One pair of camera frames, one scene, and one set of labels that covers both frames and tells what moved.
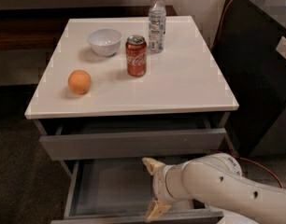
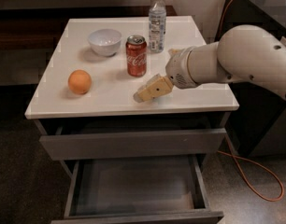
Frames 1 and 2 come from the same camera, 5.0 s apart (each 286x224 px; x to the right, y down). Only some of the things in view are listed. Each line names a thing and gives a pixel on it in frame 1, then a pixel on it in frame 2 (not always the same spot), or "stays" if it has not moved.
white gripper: [159, 183] → [178, 67]
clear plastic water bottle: [157, 21] stays
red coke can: [135, 49] stays
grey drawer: [116, 190] stays
